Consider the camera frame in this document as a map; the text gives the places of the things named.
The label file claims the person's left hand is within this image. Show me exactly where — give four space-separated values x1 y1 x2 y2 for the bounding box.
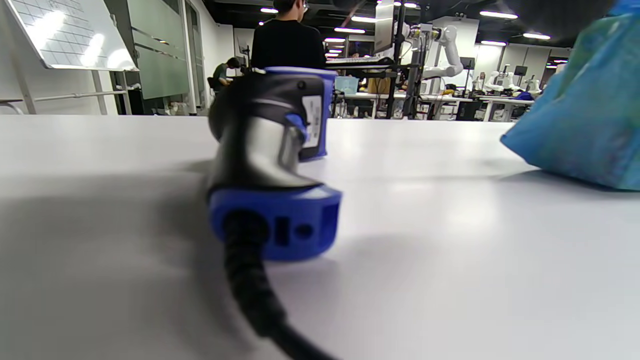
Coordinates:
502 0 618 38

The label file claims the blue plastic bag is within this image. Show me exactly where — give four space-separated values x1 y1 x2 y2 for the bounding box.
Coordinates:
500 0 640 192

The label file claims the black and blue barcode scanner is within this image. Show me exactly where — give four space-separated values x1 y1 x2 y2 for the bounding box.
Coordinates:
206 66 344 262

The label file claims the grey computer monitor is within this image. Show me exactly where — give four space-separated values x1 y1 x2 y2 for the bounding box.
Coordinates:
373 0 397 54

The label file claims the black standing desk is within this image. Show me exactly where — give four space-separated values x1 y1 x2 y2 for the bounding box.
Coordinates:
325 55 397 80

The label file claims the frosted glass partition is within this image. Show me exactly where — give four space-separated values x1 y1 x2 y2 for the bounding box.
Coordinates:
127 0 192 101

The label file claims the white whiteboard on stand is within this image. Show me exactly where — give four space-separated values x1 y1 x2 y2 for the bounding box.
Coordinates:
4 0 140 116

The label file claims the black metal frame post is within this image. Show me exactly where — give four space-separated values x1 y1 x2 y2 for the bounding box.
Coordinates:
386 0 407 120

